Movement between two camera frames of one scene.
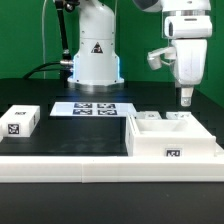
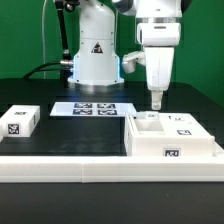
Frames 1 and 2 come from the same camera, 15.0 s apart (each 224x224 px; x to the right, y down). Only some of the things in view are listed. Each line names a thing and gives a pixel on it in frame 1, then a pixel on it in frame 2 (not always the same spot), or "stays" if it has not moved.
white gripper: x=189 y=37 to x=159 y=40
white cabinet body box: x=167 y=137 stays
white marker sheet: x=93 y=109 stays
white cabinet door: x=148 y=115 stays
